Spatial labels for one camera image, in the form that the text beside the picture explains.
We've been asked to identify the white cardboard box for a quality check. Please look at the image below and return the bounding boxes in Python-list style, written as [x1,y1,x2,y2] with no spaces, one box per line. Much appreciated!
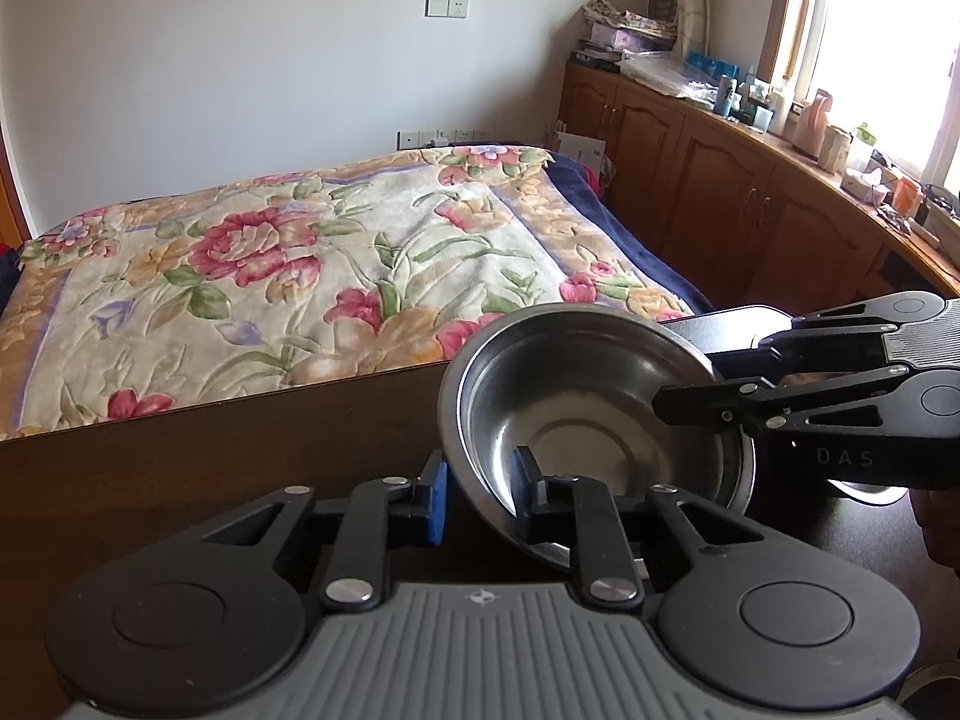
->
[555,131,607,173]

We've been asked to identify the person's right hand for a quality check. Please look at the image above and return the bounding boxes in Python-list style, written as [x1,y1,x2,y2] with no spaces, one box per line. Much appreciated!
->
[915,491,960,567]

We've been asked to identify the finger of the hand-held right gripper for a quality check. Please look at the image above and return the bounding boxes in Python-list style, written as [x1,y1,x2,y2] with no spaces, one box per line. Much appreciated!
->
[759,296,893,368]
[652,364,908,432]

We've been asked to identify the patterned beige curtain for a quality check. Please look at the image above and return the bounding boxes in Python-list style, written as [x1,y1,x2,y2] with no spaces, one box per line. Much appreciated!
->
[671,0,725,61]

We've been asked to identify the pink container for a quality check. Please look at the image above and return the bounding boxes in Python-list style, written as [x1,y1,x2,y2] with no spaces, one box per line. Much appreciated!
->
[796,90,833,158]

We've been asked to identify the window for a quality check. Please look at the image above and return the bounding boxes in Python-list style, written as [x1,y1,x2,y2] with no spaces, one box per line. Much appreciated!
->
[772,0,960,196]

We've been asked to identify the wooden cabinet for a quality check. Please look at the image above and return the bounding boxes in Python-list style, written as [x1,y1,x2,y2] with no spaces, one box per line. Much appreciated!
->
[559,64,960,331]

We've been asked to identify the stainless steel bowl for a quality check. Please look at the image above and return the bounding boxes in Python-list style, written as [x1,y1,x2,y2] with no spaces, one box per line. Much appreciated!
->
[437,305,758,569]
[825,476,908,505]

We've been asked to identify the stack of books and fabrics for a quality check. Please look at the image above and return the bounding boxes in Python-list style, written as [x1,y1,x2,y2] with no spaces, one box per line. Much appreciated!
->
[574,0,680,72]

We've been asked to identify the row of blue bottles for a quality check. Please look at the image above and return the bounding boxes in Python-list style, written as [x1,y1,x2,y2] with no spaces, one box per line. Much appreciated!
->
[686,52,740,83]

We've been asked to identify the floral blanket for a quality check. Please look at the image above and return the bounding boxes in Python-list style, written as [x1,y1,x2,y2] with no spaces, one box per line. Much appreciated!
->
[0,144,713,442]

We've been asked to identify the wooden slatted headboard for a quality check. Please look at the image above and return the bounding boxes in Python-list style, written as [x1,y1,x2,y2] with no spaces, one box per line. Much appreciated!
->
[0,139,31,248]

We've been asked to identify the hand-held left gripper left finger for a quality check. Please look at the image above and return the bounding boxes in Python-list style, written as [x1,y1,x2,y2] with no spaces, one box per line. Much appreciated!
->
[201,450,451,612]

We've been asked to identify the white cup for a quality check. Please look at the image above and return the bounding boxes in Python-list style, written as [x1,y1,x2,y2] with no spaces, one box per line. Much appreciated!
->
[821,124,852,170]

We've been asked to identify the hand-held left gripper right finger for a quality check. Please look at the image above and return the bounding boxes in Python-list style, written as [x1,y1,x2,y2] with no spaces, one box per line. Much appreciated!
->
[510,446,766,608]

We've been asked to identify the white wall outlet strip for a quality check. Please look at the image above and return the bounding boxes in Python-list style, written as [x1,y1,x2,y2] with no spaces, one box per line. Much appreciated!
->
[397,127,492,151]

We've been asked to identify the clear plastic bags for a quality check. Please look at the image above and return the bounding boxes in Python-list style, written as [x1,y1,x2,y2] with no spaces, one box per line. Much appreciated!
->
[622,52,721,98]

